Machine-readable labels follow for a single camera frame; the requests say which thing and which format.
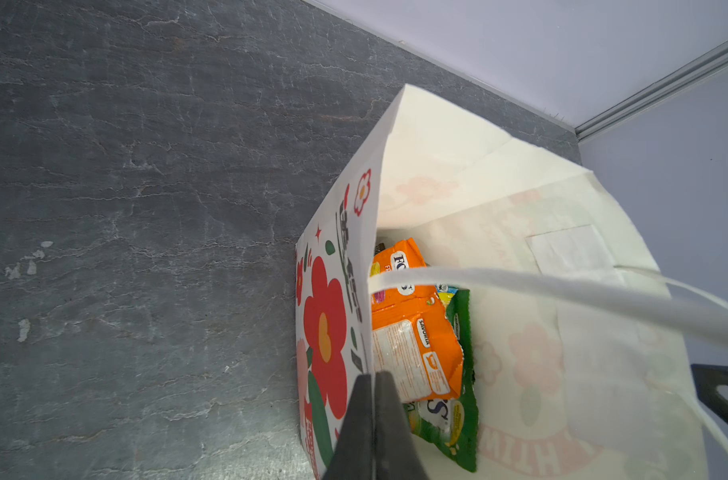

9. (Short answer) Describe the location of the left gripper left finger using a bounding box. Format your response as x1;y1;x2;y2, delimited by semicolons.
322;374;375;480

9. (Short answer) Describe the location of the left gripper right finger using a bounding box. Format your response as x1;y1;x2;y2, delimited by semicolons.
374;371;429;480

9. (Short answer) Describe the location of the green snack packet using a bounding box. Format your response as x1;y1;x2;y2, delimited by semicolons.
404;295;479;473

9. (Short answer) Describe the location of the orange snack packet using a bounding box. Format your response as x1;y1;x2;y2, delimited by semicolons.
369;237;466;404

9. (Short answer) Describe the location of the white flower paper bag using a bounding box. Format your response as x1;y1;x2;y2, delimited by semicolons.
294;85;728;479

